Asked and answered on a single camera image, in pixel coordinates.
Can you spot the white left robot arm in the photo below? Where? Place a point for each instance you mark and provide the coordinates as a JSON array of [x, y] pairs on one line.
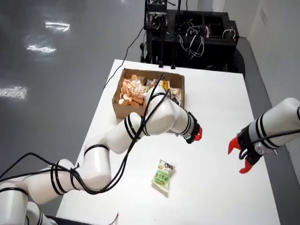
[[159, 117]]

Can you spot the black equipment cart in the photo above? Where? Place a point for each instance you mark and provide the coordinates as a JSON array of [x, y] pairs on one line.
[[211, 49]]

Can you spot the orange cracker bag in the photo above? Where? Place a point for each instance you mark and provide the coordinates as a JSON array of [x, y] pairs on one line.
[[131, 85]]

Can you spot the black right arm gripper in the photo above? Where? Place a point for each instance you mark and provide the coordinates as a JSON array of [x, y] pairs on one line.
[[248, 147]]

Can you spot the green white snack packet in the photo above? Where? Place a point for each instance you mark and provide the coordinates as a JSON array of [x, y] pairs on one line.
[[161, 179]]

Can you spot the white bear print packet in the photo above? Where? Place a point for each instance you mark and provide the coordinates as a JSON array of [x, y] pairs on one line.
[[156, 83]]

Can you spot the pastel pink candy bag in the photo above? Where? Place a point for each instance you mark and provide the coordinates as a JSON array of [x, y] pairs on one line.
[[142, 90]]

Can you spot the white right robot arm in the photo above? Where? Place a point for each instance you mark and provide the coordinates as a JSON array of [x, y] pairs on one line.
[[281, 117]]

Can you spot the beige snack packet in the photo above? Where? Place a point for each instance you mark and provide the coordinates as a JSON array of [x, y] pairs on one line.
[[175, 92]]

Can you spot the yellow snack packet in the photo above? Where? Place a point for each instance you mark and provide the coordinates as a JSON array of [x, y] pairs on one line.
[[166, 84]]

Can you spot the thin black clamp pole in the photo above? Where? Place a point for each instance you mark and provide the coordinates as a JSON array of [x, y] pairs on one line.
[[161, 47], [174, 47]]

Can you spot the brown cardboard box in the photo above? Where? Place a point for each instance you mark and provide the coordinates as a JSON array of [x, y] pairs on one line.
[[122, 110]]

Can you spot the dark purple snack packet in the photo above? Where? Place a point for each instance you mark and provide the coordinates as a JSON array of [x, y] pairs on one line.
[[150, 82]]

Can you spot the black electronics stack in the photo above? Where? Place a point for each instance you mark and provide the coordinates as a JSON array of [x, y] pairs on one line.
[[155, 14]]

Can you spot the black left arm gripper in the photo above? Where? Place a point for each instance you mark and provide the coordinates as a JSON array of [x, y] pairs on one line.
[[192, 124]]

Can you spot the round orange cookie pack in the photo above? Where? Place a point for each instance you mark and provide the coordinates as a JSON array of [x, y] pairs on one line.
[[131, 101]]

